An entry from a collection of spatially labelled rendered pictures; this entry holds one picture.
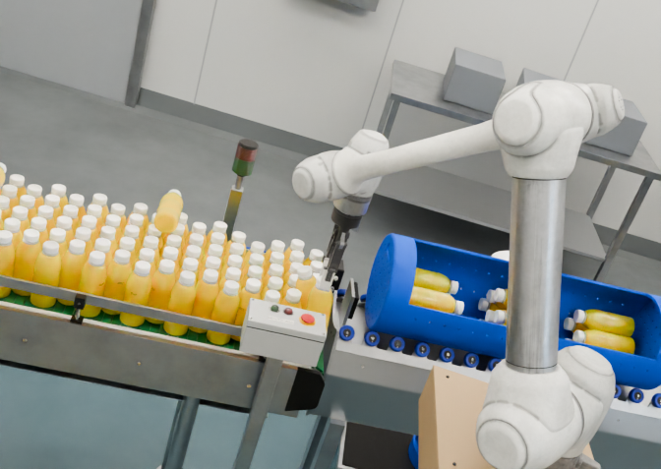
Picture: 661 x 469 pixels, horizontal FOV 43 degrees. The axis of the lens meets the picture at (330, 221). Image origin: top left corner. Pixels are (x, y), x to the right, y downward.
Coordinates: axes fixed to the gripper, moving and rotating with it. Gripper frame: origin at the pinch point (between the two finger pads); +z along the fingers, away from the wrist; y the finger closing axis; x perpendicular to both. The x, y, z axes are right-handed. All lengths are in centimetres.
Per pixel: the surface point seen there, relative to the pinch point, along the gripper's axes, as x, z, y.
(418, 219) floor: -100, 118, 294
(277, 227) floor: -8, 118, 239
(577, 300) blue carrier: -84, 6, 30
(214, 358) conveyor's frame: 22.9, 29.1, -6.7
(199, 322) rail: 29.3, 20.2, -4.6
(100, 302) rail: 55, 21, -5
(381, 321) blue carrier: -19.0, 12.0, 2.9
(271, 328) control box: 12.0, 8.1, -17.7
